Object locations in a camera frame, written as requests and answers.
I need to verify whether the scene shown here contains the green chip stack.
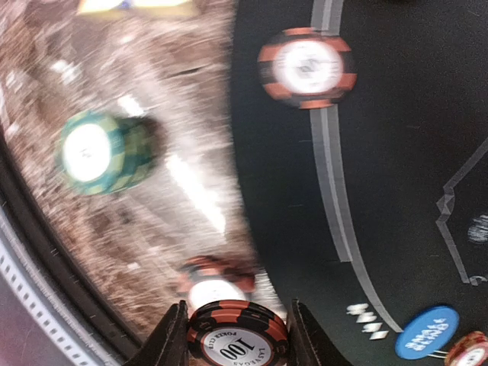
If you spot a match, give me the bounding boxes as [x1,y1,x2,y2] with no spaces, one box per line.
[56,111,158,195]

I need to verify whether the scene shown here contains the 100 chips mat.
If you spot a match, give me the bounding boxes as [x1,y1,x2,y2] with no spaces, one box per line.
[257,27,357,110]

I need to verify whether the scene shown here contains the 100 chips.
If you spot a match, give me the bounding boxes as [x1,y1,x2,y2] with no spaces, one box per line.
[187,300,289,365]

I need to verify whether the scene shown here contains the white cable duct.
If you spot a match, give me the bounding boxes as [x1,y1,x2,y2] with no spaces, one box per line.
[1,213,122,365]

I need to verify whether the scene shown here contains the yellow card box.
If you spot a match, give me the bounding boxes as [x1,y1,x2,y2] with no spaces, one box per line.
[77,0,201,17]

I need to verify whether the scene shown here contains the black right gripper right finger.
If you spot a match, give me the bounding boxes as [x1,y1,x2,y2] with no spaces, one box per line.
[287,299,343,366]

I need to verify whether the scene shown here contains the blue small blind button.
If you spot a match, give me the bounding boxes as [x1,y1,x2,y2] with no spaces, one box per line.
[395,305,460,360]

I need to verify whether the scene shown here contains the black orange 100 chip stack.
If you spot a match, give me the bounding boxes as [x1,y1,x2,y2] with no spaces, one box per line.
[176,255,255,310]

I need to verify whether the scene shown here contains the red 5 chips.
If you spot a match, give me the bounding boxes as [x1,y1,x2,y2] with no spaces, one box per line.
[444,331,487,366]

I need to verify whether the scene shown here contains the black front table rail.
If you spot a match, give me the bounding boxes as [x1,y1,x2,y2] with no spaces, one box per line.
[1,139,142,361]

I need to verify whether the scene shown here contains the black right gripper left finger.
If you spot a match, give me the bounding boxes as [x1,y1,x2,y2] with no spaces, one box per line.
[123,300,189,366]

